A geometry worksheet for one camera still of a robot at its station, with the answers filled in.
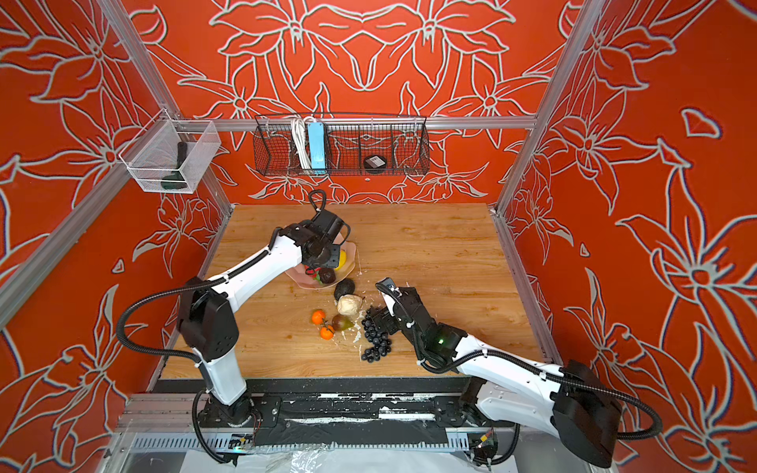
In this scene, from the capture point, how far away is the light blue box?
35.5 inches

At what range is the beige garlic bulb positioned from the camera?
886 millimetres

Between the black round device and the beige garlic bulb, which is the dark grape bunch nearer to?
the beige garlic bulb

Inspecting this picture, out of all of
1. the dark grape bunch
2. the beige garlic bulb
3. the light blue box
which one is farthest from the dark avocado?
the light blue box

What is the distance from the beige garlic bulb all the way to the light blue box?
41 centimetres

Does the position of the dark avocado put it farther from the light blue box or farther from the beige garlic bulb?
the light blue box
